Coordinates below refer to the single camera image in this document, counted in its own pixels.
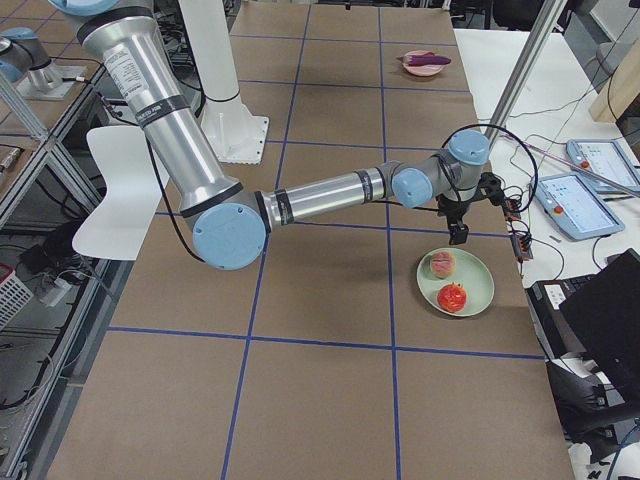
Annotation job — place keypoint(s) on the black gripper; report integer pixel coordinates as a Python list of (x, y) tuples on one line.
[(453, 211)]

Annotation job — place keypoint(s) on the yellow pink peach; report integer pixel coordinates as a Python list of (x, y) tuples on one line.
[(442, 264)]

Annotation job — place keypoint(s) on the red pomegranate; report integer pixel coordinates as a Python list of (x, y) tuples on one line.
[(452, 298)]

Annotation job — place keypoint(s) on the purple eggplant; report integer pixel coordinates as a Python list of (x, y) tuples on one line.
[(427, 58)]

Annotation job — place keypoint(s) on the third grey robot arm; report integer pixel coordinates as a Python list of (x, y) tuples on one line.
[(26, 64)]

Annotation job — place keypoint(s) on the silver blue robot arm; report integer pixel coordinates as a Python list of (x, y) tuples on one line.
[(229, 225)]

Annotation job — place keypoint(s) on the green plate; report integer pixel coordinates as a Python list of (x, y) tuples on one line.
[(470, 272)]

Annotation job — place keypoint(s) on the orange circuit board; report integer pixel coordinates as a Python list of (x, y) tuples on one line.
[(519, 231)]

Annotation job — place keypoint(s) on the near teach pendant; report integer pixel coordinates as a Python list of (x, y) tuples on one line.
[(575, 207)]

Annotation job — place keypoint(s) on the teach pendant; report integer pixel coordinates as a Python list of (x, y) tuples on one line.
[(575, 207), (605, 158)]

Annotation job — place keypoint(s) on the black laptop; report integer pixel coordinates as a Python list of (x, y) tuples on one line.
[(597, 315)]

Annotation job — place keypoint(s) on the far teach pendant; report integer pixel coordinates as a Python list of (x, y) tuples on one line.
[(605, 158)]

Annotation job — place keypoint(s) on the pink plate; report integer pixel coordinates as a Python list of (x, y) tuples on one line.
[(423, 71)]

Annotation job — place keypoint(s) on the white chair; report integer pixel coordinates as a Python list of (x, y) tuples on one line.
[(117, 227)]

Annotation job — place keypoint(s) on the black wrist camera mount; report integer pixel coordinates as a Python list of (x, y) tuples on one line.
[(490, 188)]

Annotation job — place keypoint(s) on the aluminium frame post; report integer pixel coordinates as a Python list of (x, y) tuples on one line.
[(536, 40)]

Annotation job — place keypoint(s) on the white camera stand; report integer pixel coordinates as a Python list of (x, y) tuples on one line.
[(235, 134)]

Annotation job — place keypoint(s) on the white wire basket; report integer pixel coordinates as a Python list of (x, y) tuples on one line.
[(15, 295)]

